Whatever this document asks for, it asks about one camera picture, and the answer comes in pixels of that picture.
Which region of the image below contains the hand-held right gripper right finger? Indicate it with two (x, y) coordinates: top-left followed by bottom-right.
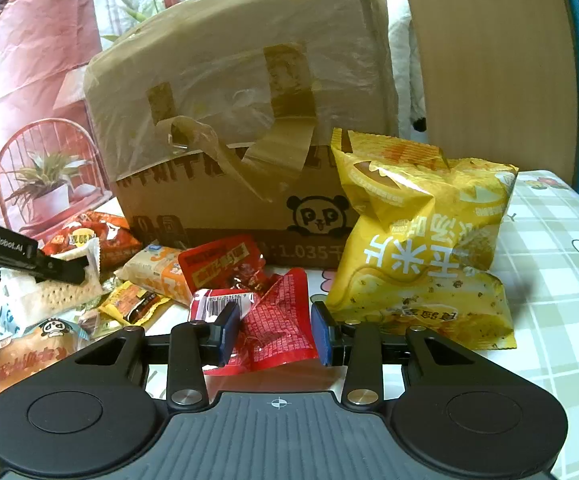
(310, 301), (475, 409)

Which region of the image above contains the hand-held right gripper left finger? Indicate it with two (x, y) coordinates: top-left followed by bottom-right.
(72, 302), (241, 409)

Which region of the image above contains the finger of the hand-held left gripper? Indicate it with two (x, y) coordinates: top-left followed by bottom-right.
(38, 255), (91, 284)

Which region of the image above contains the white cracker packet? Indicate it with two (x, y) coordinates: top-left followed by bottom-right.
(0, 236), (104, 323)

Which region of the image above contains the orange white biscuit packet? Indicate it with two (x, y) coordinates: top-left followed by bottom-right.
(114, 242), (195, 308)

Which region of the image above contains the brown cardboard box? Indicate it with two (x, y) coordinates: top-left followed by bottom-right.
(84, 0), (400, 268)

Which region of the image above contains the clear plastic box liner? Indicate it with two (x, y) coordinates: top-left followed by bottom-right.
(84, 0), (400, 206)

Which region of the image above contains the silver red snack packet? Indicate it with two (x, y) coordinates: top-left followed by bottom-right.
(189, 287), (262, 323)

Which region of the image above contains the orange red snack packet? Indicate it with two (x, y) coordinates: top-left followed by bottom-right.
(42, 211), (142, 268)

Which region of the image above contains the small brown candy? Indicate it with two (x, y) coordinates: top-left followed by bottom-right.
(76, 307), (102, 333)

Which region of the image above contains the yellow brown snack packet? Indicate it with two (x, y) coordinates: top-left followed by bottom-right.
(98, 281), (172, 325)

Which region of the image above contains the glossy red snack packet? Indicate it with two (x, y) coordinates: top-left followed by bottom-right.
(178, 234), (270, 293)

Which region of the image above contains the orange panda bread packet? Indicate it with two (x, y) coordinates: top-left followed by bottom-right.
(0, 317), (92, 403)

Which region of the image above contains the yellow corn chips bag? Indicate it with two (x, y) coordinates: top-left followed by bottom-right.
(327, 127), (519, 351)

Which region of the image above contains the printed red backdrop cloth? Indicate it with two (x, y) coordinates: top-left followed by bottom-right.
(0, 0), (190, 241)

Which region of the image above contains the white quilted blanket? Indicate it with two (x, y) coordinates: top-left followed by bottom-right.
(387, 0), (427, 131)

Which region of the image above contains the wooden board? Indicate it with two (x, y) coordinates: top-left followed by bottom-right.
(398, 0), (577, 171)

